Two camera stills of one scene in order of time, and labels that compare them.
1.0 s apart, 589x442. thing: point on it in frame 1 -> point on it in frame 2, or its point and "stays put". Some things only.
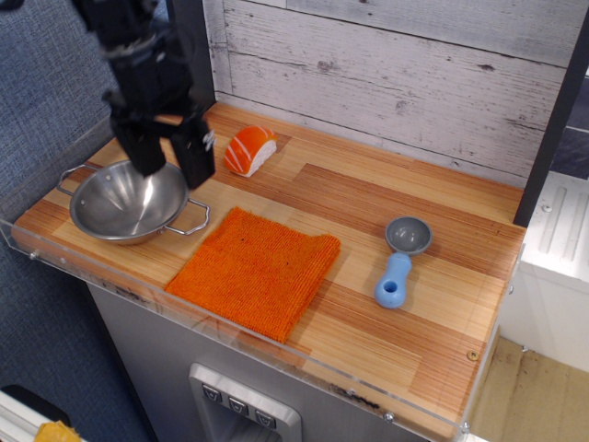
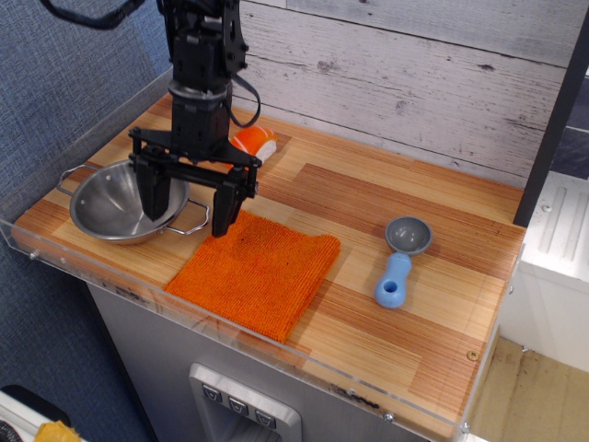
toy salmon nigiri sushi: (249, 149) stays put
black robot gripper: (155, 79) -> (198, 145)
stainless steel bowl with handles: (114, 203) stays put
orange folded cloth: (257, 272) stays put
